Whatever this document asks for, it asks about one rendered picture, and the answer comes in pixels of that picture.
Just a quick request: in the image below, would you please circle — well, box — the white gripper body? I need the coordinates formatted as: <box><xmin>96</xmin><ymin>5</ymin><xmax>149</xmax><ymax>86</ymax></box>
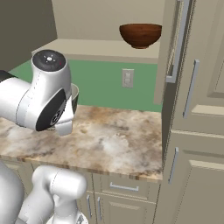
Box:
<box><xmin>54</xmin><ymin>108</ymin><xmax>75</xmax><ymax>137</ymax></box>

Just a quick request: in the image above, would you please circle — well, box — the beige base cabinet door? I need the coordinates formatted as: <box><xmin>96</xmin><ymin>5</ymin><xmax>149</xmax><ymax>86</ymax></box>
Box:
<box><xmin>94</xmin><ymin>192</ymin><xmax>159</xmax><ymax>224</ymax></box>
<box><xmin>76</xmin><ymin>191</ymin><xmax>96</xmax><ymax>224</ymax></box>

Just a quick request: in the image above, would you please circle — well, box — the dark olive open cabinet door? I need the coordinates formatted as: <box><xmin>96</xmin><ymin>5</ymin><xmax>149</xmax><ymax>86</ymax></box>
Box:
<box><xmin>0</xmin><ymin>0</ymin><xmax>59</xmax><ymax>73</ymax></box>

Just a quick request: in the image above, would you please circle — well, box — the beige open cabinet door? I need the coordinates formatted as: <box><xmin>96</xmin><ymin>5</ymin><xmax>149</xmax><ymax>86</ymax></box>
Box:
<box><xmin>153</xmin><ymin>0</ymin><xmax>187</xmax><ymax>106</ymax></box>

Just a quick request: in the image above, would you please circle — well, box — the beige tall cabinet door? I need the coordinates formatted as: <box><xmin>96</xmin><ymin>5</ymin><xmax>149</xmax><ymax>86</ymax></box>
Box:
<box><xmin>153</xmin><ymin>130</ymin><xmax>224</xmax><ymax>224</ymax></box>
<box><xmin>171</xmin><ymin>0</ymin><xmax>224</xmax><ymax>136</ymax></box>

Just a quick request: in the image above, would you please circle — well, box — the grey bowl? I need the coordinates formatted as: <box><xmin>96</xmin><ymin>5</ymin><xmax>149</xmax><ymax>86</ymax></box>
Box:
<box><xmin>70</xmin><ymin>83</ymin><xmax>81</xmax><ymax>116</ymax></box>

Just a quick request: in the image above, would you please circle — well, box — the beige drawer front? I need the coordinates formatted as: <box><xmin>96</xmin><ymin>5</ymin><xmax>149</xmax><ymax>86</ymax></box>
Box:
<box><xmin>92</xmin><ymin>173</ymin><xmax>161</xmax><ymax>203</ymax></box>

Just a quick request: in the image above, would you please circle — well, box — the brown wooden bowl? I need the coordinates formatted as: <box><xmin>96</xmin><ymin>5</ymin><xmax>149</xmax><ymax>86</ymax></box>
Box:
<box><xmin>119</xmin><ymin>23</ymin><xmax>163</xmax><ymax>50</ymax></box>

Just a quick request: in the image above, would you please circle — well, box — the white wall socket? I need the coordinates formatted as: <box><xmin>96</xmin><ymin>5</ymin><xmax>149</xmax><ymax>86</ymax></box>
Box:
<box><xmin>122</xmin><ymin>68</ymin><xmax>136</xmax><ymax>89</ymax></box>

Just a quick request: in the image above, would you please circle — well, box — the silver base cabinet handle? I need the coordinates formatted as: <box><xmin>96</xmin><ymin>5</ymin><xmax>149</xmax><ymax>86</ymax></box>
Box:
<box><xmin>86</xmin><ymin>194</ymin><xmax>93</xmax><ymax>220</ymax></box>
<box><xmin>96</xmin><ymin>196</ymin><xmax>103</xmax><ymax>222</ymax></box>

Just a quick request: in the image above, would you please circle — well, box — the silver drawer handle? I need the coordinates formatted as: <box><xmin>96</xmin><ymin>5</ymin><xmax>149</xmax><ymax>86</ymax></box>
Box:
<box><xmin>109</xmin><ymin>181</ymin><xmax>140</xmax><ymax>193</ymax></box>

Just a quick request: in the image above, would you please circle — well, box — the open beige wall cabinet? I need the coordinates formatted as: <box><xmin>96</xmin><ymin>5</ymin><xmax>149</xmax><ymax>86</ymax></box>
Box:
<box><xmin>31</xmin><ymin>0</ymin><xmax>166</xmax><ymax>65</ymax></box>

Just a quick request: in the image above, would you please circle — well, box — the silver tall cabinet handle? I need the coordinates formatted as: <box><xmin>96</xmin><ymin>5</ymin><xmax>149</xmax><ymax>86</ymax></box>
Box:
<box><xmin>182</xmin><ymin>59</ymin><xmax>200</xmax><ymax>119</ymax></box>
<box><xmin>167</xmin><ymin>146</ymin><xmax>180</xmax><ymax>185</ymax></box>

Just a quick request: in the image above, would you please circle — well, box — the long silver door handle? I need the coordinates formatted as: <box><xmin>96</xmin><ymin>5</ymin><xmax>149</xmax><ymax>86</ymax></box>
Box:
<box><xmin>165</xmin><ymin>0</ymin><xmax>191</xmax><ymax>84</ymax></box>

